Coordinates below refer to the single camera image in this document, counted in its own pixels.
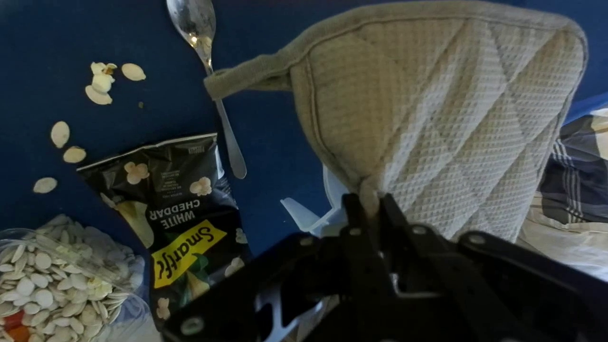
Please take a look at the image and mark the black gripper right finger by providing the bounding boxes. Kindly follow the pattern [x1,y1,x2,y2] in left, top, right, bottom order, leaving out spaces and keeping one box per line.
[381,196,443,266]

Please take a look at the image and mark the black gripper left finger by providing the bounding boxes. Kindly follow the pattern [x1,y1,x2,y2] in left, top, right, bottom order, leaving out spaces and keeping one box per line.
[341,194,379,253]

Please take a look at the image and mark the grey quilted mat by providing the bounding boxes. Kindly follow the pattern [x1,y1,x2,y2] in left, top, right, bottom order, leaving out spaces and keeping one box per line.
[206,0,588,240]

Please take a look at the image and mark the silver metal spoon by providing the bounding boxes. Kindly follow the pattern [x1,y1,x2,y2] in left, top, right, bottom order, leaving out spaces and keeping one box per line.
[166,0,250,179]

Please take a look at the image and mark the blue ironing board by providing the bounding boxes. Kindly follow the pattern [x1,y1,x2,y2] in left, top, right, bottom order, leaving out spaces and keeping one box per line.
[0,0,608,253]

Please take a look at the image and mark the bed with plaid bedding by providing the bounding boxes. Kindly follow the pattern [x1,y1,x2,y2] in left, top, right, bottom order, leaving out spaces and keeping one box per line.
[519,107,608,281]

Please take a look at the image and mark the black popcorn bag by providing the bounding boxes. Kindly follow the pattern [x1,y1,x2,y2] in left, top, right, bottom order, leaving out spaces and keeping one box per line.
[79,133,251,323]

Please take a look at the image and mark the clear plastic seed container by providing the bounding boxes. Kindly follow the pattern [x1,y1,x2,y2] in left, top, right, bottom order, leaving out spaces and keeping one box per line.
[0,215,162,342]

